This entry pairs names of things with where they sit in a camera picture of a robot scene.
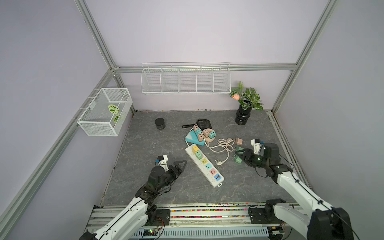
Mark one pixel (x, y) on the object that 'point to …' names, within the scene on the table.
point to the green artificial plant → (247, 97)
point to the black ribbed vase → (243, 116)
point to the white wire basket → (106, 113)
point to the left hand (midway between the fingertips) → (185, 166)
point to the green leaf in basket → (114, 109)
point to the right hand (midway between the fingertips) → (237, 153)
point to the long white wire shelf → (186, 77)
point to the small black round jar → (160, 123)
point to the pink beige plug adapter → (238, 141)
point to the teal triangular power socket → (195, 136)
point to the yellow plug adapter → (195, 148)
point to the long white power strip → (212, 175)
